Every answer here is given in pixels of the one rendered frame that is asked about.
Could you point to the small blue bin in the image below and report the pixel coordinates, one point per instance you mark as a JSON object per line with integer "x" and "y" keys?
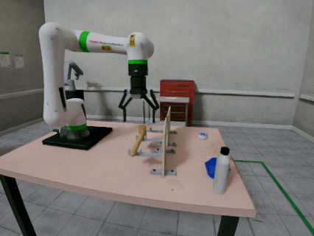
{"x": 210, "y": 166}

